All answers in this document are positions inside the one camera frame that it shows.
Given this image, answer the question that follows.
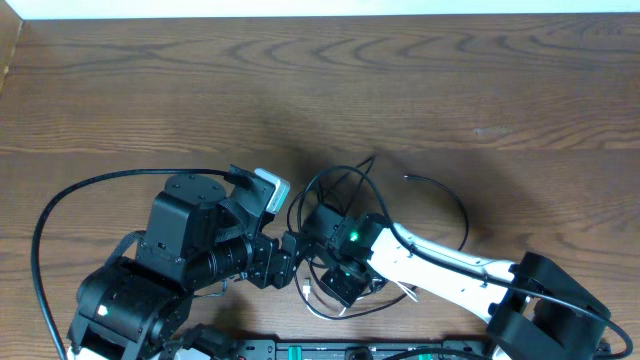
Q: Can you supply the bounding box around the white USB cable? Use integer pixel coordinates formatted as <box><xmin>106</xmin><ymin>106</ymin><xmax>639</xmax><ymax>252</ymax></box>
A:
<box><xmin>301</xmin><ymin>277</ymin><xmax>419</xmax><ymax>321</ymax></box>

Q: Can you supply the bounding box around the thin black cable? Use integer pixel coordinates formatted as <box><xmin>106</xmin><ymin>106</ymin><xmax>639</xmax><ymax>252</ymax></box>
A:
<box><xmin>293</xmin><ymin>173</ymin><xmax>471</xmax><ymax>322</ymax></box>

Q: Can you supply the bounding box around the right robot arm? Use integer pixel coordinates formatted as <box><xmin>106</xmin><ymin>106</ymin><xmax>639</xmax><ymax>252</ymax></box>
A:
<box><xmin>302</xmin><ymin>205</ymin><xmax>611</xmax><ymax>359</ymax></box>

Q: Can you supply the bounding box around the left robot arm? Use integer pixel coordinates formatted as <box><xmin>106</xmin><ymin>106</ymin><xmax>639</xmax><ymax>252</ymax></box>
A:
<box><xmin>67</xmin><ymin>166</ymin><xmax>305</xmax><ymax>359</ymax></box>

